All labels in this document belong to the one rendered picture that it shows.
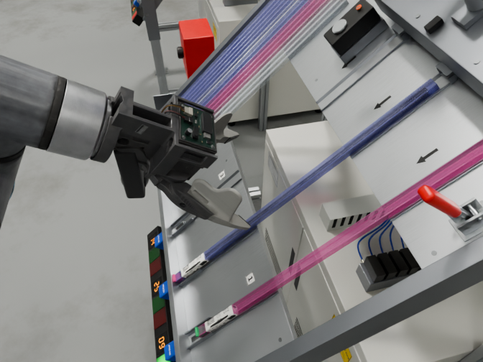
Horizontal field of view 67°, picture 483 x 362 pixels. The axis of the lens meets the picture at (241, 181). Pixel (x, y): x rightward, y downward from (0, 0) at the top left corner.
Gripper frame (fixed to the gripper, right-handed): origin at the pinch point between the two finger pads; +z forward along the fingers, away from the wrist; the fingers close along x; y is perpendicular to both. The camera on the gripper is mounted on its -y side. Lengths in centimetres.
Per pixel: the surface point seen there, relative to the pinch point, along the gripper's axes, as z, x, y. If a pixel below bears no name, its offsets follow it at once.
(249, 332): 6.1, -17.9, -10.0
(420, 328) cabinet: 44.7, -17.4, -6.7
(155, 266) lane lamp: 2.6, -0.5, -34.3
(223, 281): 5.6, -9.3, -14.4
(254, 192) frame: 49, 39, -54
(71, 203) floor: 2, 62, -130
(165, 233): 1.3, 3.4, -26.8
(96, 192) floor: 12, 68, -125
